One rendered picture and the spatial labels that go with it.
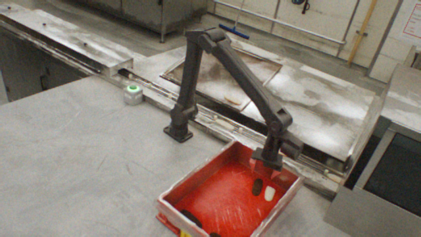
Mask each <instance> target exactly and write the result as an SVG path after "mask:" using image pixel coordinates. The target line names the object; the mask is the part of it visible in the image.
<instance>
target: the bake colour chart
mask: <svg viewBox="0 0 421 237"><path fill-rule="evenodd" d="M395 39H397V40H401V41H404V42H407V43H410V44H412V45H415V46H418V47H421V0H412V1H411V3H410V5H409V9H408V11H407V12H406V14H405V16H404V18H403V21H402V23H401V25H400V27H399V29H398V31H397V33H396V34H395Z"/></svg>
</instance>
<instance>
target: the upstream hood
mask: <svg viewBox="0 0 421 237"><path fill-rule="evenodd" d="M0 20H1V21H3V22H5V23H7V24H9V25H11V26H12V27H14V28H16V29H18V30H21V31H23V32H25V33H27V34H29V35H31V36H32V37H33V38H36V39H37V40H39V41H42V42H43V43H46V44H48V45H50V46H52V47H54V48H56V49H58V50H60V51H62V52H63V53H65V54H67V55H69V56H71V57H73V58H75V59H77V60H79V61H81V62H83V63H85V64H87V65H89V66H90V67H92V68H94V69H95V70H98V71H101V72H103V73H105V74H107V75H109V76H112V75H113V74H116V73H118V70H119V69H121V68H124V67H127V69H128V68H132V69H133V65H134V58H133V57H131V56H129V55H127V54H125V53H122V52H120V51H118V50H116V49H113V48H111V47H109V46H108V45H105V44H102V43H100V42H98V41H95V40H94V39H91V38H89V37H87V36H85V35H83V34H80V33H78V32H76V31H75V30H72V29H70V28H68V27H66V26H62V25H60V24H58V23H56V22H54V21H52V20H50V19H48V18H45V17H44V16H42V15H40V14H36V13H34V12H32V11H29V10H28V9H26V8H24V7H21V6H20V5H17V4H14V3H12V2H10V1H7V2H2V3H0Z"/></svg>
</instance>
